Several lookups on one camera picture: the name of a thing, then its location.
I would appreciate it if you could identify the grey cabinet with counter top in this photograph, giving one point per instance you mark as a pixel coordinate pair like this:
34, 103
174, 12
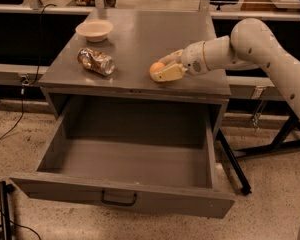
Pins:
138, 39

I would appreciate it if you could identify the black stand at lower left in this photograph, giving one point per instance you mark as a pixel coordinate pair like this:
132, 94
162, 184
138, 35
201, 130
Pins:
5, 221

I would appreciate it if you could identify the black drawer handle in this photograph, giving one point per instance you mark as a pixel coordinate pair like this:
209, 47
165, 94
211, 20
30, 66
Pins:
118, 199

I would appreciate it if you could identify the black metal stand legs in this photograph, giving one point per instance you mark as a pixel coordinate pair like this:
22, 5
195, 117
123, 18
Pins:
278, 144

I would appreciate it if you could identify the beige paper bowl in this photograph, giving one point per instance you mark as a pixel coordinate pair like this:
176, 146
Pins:
94, 30

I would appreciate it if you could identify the grey bench rail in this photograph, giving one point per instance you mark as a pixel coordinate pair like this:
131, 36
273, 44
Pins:
256, 88
18, 75

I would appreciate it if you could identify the grey bench rail left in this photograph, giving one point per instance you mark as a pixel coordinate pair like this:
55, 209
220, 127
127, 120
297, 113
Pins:
18, 75

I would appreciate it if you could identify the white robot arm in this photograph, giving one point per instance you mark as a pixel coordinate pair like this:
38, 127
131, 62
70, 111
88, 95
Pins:
274, 213

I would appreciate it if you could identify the open grey top drawer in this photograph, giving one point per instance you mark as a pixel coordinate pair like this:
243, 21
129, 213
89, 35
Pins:
162, 151

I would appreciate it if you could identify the crushed shiny drink can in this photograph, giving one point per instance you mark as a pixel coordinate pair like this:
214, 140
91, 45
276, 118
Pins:
96, 61

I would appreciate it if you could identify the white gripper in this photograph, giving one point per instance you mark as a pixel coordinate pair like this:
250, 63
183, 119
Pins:
192, 58

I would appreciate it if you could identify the orange round can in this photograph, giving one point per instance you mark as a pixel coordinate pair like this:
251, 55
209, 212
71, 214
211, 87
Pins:
155, 67

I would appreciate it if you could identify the grey bench rail right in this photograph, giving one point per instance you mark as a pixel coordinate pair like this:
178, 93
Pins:
256, 88

